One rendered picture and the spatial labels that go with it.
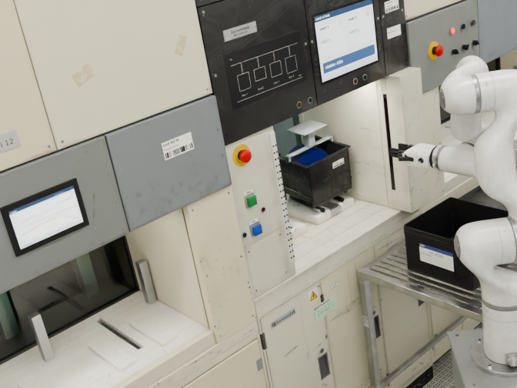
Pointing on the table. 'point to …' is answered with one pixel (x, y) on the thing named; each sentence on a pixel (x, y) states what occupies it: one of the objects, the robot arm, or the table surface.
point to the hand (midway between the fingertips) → (398, 150)
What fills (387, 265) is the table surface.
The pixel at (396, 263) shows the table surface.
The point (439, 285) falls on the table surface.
